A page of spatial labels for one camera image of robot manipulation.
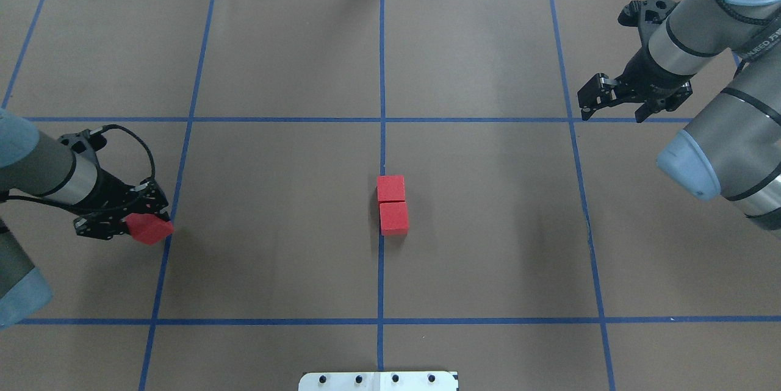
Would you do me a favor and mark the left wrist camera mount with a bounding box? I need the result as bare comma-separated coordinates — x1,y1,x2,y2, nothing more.
57,127,108,166

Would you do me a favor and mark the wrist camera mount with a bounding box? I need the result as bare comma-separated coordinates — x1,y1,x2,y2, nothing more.
617,0,678,45
57,127,108,166

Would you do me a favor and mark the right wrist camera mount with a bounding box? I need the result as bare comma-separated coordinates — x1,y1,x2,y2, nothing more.
617,0,678,45

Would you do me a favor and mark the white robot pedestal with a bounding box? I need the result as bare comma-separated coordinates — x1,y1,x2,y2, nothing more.
298,370,460,390

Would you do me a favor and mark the red block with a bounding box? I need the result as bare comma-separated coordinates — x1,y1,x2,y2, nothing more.
376,174,406,204
379,201,410,237
124,213,174,245

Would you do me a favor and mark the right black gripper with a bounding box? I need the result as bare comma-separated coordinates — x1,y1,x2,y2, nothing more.
577,48,694,123

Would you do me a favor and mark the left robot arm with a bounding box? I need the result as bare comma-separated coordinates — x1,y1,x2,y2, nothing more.
1,109,174,245

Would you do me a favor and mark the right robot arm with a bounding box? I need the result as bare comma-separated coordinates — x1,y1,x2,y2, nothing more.
577,0,780,235

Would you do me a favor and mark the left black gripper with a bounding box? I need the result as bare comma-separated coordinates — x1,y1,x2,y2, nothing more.
73,173,168,240

